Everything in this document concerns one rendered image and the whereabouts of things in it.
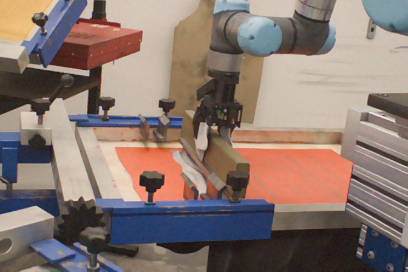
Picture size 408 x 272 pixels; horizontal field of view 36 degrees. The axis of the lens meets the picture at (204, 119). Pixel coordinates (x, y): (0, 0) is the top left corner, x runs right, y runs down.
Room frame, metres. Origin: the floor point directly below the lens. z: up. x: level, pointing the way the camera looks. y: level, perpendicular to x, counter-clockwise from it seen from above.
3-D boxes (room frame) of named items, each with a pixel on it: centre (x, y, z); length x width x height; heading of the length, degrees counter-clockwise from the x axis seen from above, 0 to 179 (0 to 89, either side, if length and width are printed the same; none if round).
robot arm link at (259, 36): (1.26, -0.09, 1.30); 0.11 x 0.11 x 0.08; 27
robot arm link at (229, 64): (1.34, -0.03, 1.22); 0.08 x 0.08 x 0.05
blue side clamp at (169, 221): (1.06, 0.00, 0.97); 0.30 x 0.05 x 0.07; 108
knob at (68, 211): (0.92, 0.18, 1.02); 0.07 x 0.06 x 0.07; 108
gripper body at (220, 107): (1.34, -0.03, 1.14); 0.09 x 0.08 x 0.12; 18
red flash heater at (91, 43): (2.46, 0.58, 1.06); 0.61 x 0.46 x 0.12; 168
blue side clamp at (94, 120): (1.58, 0.18, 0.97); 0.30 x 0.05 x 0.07; 108
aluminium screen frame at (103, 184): (1.40, -0.14, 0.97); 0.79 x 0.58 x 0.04; 108
